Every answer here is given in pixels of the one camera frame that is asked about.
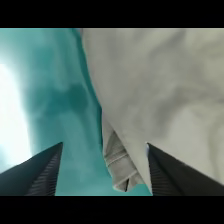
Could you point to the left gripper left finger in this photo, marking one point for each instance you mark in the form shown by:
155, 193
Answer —
38, 173

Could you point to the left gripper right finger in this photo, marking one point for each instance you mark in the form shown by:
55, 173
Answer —
173, 176

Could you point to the white garment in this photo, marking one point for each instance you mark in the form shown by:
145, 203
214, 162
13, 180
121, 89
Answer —
156, 86

